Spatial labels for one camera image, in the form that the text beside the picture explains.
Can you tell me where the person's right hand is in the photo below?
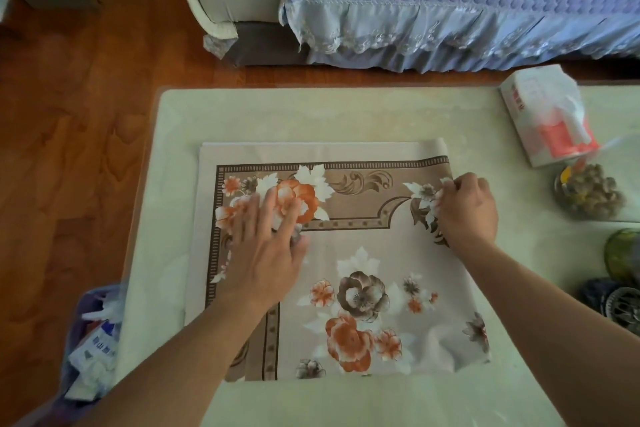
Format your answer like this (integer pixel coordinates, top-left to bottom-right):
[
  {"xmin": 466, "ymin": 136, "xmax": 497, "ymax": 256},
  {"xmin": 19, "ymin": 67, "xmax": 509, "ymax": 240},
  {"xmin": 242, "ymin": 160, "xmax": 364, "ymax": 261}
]
[{"xmin": 429, "ymin": 172, "xmax": 499, "ymax": 250}]

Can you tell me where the person's left hand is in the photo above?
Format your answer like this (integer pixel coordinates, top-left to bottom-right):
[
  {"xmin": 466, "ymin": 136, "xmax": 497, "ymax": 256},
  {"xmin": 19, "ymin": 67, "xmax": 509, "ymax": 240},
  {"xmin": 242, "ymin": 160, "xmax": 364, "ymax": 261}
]
[{"xmin": 215, "ymin": 189, "xmax": 311, "ymax": 312}]

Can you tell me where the beige floral tablecloth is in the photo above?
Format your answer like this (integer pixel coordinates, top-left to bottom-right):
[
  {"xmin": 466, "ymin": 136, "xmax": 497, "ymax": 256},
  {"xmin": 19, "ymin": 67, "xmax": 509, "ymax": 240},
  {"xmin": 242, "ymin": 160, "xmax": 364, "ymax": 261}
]
[{"xmin": 185, "ymin": 137, "xmax": 492, "ymax": 384}]

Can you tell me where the red lid glass jar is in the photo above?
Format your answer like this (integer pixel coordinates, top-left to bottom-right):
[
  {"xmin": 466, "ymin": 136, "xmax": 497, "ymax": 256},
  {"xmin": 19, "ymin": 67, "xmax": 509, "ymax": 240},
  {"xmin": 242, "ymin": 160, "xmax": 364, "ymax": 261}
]
[{"xmin": 553, "ymin": 133, "xmax": 640, "ymax": 222}]

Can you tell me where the white red tissue pack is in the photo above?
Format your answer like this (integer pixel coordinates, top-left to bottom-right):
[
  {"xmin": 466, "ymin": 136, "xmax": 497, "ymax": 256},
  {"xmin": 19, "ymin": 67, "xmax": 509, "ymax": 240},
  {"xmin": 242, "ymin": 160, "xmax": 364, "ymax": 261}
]
[{"xmin": 499, "ymin": 63, "xmax": 599, "ymax": 168}]

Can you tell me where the person's right forearm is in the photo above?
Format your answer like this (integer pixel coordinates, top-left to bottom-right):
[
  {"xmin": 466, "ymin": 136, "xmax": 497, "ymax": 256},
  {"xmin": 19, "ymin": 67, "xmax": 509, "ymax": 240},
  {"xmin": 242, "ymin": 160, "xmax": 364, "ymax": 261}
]
[{"xmin": 452, "ymin": 236, "xmax": 640, "ymax": 427}]

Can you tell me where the person's left forearm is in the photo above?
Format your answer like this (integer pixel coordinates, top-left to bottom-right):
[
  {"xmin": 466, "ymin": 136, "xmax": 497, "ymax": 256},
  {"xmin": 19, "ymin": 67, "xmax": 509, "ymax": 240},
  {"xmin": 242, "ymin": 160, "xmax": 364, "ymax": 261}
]
[{"xmin": 75, "ymin": 291, "xmax": 281, "ymax": 427}]

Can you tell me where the cream marble table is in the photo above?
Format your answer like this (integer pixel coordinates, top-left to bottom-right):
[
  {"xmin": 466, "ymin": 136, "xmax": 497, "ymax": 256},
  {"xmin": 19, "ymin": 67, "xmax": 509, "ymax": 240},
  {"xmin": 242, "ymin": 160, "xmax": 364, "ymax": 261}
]
[{"xmin": 112, "ymin": 86, "xmax": 640, "ymax": 427}]

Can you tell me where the grey open canister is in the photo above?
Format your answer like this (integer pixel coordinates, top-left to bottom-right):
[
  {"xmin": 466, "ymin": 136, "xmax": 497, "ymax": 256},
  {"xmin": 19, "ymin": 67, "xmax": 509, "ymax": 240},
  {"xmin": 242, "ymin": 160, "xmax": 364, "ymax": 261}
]
[{"xmin": 602, "ymin": 228, "xmax": 640, "ymax": 288}]

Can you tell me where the dark patterned canister lid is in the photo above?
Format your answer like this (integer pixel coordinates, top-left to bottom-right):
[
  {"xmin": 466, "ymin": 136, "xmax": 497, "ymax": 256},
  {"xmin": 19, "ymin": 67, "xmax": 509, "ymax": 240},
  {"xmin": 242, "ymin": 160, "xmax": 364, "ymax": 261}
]
[{"xmin": 579, "ymin": 277, "xmax": 640, "ymax": 338}]

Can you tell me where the small bin with lavender bag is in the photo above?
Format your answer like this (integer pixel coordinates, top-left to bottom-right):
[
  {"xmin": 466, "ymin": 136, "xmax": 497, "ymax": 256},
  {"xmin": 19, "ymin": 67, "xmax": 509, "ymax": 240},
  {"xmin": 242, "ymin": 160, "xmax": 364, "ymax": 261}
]
[{"xmin": 59, "ymin": 284, "xmax": 123, "ymax": 408}]

